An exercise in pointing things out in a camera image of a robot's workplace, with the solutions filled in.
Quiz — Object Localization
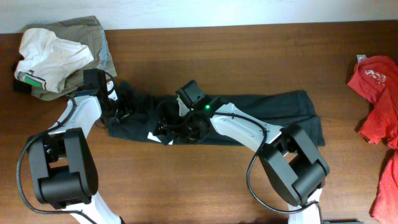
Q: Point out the dark green t-shirt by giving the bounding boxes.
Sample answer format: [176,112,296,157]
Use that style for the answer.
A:
[108,81,326,146]

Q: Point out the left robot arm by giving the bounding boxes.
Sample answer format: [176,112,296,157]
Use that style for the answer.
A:
[21,68,124,224]

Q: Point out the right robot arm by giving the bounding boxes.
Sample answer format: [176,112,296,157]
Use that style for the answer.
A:
[155,80,330,223]

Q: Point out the khaki folded garment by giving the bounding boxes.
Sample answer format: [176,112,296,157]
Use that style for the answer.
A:
[29,16,117,101]

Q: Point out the white folded shirt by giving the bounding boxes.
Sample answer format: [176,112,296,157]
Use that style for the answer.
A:
[14,28,93,93]

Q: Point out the black folded garment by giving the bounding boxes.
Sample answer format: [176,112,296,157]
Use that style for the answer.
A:
[13,79,32,95]

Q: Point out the red t-shirt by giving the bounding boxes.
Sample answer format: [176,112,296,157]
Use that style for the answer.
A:
[347,55,397,224]

